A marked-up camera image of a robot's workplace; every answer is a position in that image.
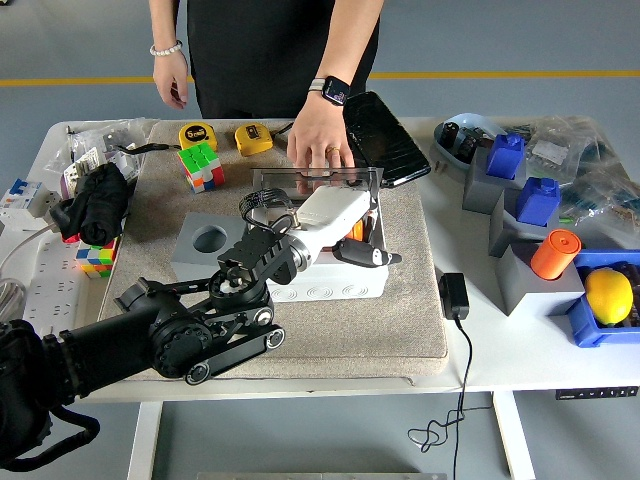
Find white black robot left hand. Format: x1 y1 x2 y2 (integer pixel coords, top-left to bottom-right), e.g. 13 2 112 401
287 184 403 270

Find person's right hand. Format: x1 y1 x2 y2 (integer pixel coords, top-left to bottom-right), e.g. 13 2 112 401
152 48 195 111

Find person's left hand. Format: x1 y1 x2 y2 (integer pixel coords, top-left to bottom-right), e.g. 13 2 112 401
286 91 358 176

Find orange cylinder battery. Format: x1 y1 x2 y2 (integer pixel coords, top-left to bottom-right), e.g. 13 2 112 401
349 217 372 244
530 228 584 282

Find transparent grey-framed box lid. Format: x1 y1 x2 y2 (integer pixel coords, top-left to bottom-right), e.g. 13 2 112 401
249 167 385 201

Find white electrical junction box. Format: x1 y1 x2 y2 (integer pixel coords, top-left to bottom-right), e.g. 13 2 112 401
246 197 390 304

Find smart watch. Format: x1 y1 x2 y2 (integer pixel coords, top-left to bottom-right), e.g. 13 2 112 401
308 75 351 106

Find yellow tape measure 5m label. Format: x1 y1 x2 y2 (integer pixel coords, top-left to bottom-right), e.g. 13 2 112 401
112 122 221 154

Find glossy black case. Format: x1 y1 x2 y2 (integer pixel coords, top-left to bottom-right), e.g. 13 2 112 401
342 90 432 189

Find yellow tape measure black label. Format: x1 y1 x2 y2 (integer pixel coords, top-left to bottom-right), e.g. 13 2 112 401
234 123 276 157

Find colourful puzzle cube green face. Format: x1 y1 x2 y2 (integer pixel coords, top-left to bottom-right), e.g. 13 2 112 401
177 141 226 194

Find person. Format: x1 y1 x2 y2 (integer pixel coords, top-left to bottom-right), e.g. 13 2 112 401
148 0 386 176

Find clear bags of hardware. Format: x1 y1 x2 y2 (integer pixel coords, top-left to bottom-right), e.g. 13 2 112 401
47 118 159 191

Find grey-brown mat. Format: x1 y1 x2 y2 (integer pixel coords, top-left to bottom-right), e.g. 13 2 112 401
97 118 450 384

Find black folded cloth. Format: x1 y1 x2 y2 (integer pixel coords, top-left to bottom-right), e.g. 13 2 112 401
49 163 132 246

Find black power adapter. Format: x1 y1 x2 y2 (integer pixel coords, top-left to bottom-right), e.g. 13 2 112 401
438 272 471 321

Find grey block holder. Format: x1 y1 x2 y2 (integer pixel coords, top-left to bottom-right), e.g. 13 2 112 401
488 187 566 259
497 242 587 317
462 147 526 216

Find light blue bowl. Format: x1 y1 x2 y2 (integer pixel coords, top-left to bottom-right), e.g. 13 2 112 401
433 112 506 174

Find grey block with round hole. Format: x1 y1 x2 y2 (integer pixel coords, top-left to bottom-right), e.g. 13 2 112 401
171 212 251 282

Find white socket module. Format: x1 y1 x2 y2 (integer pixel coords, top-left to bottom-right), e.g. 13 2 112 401
35 188 62 217

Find blue plastic block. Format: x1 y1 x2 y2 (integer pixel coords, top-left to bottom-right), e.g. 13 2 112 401
485 133 527 180
516 176 561 225

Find white blue circuit breaker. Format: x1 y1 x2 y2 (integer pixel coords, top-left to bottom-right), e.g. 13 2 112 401
0 178 46 232

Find white power strip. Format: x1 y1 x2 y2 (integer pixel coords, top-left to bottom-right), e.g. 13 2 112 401
17 238 84 329

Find clear bags of parts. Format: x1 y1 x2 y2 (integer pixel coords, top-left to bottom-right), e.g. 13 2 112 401
504 115 640 251

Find blue plastic bin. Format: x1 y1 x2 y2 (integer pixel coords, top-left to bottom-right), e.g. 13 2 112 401
565 249 640 349

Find white table leg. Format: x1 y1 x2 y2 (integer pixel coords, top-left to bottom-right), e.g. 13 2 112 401
492 391 536 480
127 401 164 480

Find yellow lemon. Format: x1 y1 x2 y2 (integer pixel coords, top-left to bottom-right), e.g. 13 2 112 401
583 268 635 326

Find black table control panel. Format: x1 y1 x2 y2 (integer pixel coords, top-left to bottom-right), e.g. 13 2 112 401
554 385 640 401

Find white bead bracelet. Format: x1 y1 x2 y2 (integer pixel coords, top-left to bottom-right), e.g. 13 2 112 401
149 39 184 57

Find black adapter cord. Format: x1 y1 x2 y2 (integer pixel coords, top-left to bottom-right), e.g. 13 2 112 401
407 317 494 480

